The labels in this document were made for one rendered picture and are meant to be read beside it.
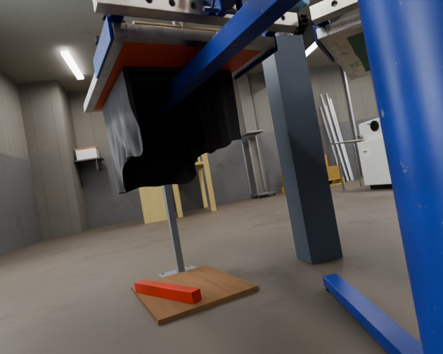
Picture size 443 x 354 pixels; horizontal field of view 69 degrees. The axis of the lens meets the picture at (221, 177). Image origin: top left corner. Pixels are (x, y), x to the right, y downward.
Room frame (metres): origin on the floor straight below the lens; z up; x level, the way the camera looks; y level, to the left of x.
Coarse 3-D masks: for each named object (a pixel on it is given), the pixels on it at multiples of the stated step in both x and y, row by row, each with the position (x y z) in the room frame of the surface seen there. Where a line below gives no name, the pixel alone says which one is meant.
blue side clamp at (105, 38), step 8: (104, 24) 0.93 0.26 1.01; (104, 32) 0.94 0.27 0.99; (112, 32) 0.89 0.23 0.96; (104, 40) 0.96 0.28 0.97; (112, 40) 0.90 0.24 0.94; (96, 48) 1.07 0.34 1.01; (104, 48) 0.97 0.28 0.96; (96, 56) 1.09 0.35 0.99; (104, 56) 0.99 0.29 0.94; (96, 64) 1.10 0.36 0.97; (96, 72) 1.13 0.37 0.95
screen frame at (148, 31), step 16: (128, 32) 0.91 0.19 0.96; (144, 32) 0.94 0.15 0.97; (160, 32) 0.96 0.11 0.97; (176, 32) 0.99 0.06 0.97; (192, 32) 1.01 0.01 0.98; (208, 32) 1.04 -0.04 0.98; (112, 48) 0.97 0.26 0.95; (256, 48) 1.16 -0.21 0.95; (272, 48) 1.19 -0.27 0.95; (112, 64) 1.08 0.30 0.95; (96, 80) 1.20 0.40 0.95; (96, 96) 1.38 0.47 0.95
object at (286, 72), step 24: (288, 48) 1.67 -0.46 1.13; (264, 72) 1.82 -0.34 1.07; (288, 72) 1.67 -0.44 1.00; (288, 96) 1.66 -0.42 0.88; (312, 96) 1.69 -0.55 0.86; (288, 120) 1.66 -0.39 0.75; (312, 120) 1.69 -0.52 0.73; (288, 144) 1.68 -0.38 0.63; (312, 144) 1.68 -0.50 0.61; (288, 168) 1.73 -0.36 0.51; (312, 168) 1.68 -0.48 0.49; (288, 192) 1.78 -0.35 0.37; (312, 192) 1.67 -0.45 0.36; (312, 216) 1.67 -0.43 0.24; (312, 240) 1.66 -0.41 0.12; (336, 240) 1.69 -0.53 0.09
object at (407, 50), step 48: (384, 0) 0.42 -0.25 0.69; (432, 0) 0.38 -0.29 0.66; (384, 48) 0.44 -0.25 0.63; (432, 48) 0.39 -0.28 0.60; (384, 96) 0.46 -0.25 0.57; (432, 96) 0.39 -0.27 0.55; (384, 144) 0.50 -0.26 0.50; (432, 144) 0.40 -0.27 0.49; (432, 192) 0.41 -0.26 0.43; (432, 240) 0.42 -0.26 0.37; (432, 288) 0.43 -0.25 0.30; (432, 336) 0.45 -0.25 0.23
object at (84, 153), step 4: (80, 148) 6.93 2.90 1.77; (84, 148) 6.94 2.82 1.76; (88, 148) 6.98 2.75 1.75; (92, 148) 6.99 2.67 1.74; (96, 148) 7.18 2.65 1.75; (76, 152) 6.92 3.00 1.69; (80, 152) 6.93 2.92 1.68; (84, 152) 6.95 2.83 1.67; (88, 152) 6.96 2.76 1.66; (92, 152) 6.98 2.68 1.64; (96, 152) 7.02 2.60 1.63; (80, 156) 6.93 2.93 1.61; (84, 156) 6.95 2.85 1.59; (88, 156) 6.96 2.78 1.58; (92, 156) 6.98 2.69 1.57; (96, 156) 7.00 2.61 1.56
